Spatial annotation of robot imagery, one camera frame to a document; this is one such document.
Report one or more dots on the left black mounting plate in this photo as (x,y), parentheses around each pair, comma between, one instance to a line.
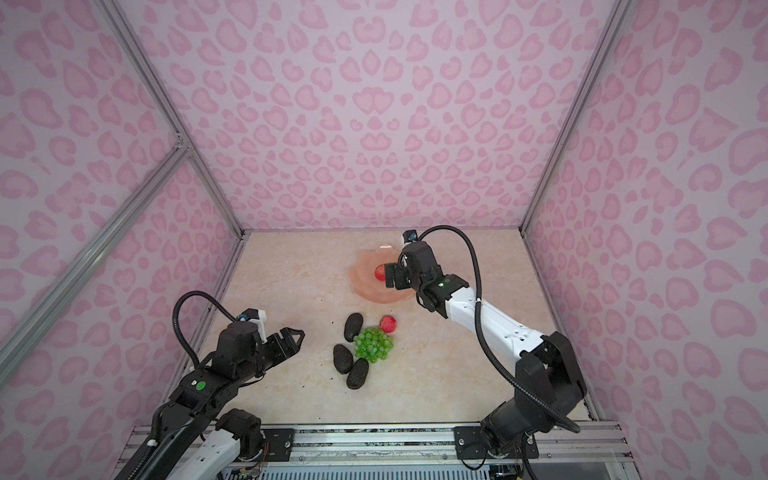
(279,442)

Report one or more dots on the pink scalloped fruit bowl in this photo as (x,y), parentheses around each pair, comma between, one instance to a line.
(363,282)

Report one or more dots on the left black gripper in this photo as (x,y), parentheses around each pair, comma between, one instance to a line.
(292,344)

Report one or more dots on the green fake grape bunch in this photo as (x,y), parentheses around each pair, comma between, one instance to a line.
(373,345)

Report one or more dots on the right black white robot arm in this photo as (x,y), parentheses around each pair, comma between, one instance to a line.
(543,370)

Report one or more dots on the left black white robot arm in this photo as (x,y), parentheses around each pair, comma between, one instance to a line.
(190,435)

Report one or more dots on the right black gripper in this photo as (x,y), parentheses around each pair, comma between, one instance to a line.
(399,270)

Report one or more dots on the dark fake avocado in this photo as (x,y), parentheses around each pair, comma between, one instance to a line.
(358,374)
(343,359)
(353,326)

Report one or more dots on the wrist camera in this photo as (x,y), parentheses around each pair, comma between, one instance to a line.
(257,317)
(409,236)

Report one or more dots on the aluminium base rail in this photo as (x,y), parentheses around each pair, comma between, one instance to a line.
(426,451)

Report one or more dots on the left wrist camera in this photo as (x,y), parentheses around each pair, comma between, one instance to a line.
(257,317)

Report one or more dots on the red fake apple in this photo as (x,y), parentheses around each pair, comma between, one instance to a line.
(380,273)
(388,324)

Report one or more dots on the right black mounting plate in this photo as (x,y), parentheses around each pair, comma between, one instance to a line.
(474,443)

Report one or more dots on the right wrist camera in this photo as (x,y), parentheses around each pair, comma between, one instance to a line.
(409,236)

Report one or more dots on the left diagonal aluminium strut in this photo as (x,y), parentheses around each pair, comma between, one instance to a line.
(39,319)

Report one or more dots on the black mounting plate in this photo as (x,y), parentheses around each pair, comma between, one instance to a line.
(279,442)
(474,443)

